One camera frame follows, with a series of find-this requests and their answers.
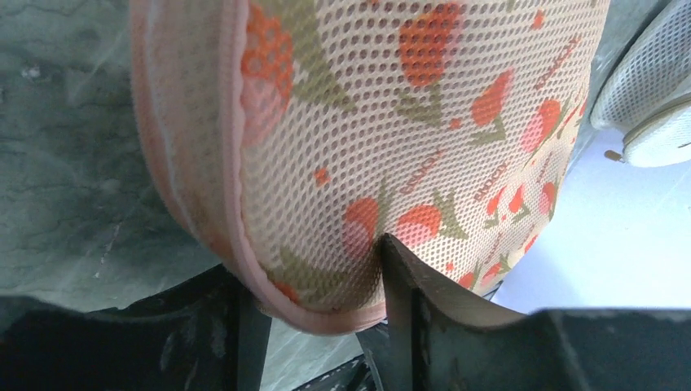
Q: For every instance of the floral mesh laundry bag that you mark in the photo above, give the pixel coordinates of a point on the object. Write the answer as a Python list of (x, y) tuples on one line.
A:
[(289, 136)]

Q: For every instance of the round white mesh pouch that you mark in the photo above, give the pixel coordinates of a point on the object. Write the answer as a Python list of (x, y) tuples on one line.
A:
[(647, 97)]

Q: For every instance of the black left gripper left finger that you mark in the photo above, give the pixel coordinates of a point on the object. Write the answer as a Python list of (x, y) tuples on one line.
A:
[(203, 334)]

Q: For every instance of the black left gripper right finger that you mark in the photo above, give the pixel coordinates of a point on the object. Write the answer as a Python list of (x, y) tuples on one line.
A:
[(440, 336)]

